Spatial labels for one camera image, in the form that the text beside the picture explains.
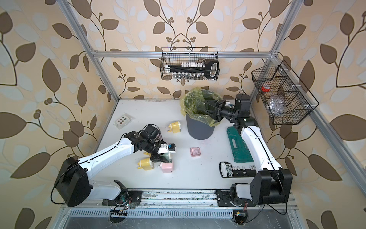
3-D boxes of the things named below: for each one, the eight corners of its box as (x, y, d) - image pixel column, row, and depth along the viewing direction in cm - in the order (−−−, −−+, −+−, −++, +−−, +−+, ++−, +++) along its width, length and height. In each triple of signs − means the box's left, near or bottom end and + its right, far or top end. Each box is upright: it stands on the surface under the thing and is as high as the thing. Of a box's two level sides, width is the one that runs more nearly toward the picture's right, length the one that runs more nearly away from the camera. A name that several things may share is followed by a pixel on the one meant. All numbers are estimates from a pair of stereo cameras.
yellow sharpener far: (169, 132, 102) (167, 127, 96) (169, 127, 105) (168, 121, 99) (180, 132, 102) (180, 127, 96) (181, 127, 105) (180, 121, 99)
